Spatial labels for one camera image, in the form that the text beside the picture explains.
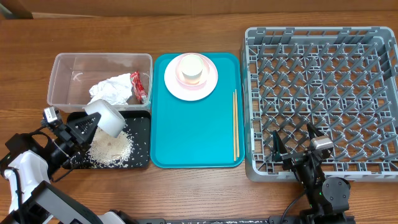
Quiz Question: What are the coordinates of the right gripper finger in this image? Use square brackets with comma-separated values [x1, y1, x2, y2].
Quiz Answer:
[272, 131, 287, 159]
[307, 123, 325, 140]

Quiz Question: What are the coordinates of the grey bowl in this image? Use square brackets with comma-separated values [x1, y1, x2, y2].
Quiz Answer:
[83, 99, 126, 138]

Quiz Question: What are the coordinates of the white rice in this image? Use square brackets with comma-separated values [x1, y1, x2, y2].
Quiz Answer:
[70, 116, 150, 169]

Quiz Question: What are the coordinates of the white napkin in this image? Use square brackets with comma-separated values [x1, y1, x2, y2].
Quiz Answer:
[89, 73, 132, 105]

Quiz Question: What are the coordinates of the red sauce packet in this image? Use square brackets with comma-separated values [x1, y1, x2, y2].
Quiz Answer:
[130, 71, 148, 104]

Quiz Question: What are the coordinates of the wooden chopstick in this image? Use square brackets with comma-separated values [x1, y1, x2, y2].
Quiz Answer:
[233, 91, 236, 162]
[234, 90, 240, 158]

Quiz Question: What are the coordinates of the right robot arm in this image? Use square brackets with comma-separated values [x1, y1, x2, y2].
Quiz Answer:
[269, 123, 356, 224]

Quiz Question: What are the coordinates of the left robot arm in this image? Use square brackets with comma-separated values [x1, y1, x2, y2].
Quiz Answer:
[1, 108, 137, 223]

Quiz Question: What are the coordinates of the grey dishwasher rack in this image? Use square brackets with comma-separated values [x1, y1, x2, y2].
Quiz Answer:
[241, 27, 397, 182]

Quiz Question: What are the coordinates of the black tray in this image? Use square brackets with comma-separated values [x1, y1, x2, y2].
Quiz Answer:
[60, 110, 152, 170]

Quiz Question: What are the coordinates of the clear plastic bin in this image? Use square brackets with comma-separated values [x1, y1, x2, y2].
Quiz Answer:
[47, 53, 153, 113]

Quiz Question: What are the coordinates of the teal serving tray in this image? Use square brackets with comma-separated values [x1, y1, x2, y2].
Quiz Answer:
[150, 52, 245, 168]

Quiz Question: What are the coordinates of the white plate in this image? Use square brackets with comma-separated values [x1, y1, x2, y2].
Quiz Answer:
[164, 54, 218, 101]

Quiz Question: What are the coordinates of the white cup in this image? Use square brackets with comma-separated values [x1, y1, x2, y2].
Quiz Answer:
[180, 54, 203, 81]

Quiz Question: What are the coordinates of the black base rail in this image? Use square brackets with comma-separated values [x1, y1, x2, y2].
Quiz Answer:
[121, 215, 304, 224]

